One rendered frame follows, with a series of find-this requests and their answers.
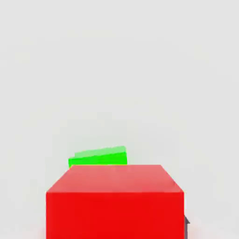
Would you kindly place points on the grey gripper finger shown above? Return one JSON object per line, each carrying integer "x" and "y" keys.
{"x": 186, "y": 226}

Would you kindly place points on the small red cube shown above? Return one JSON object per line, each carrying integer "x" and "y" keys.
{"x": 114, "y": 209}

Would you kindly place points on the small green cube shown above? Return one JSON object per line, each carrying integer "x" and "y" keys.
{"x": 100, "y": 158}

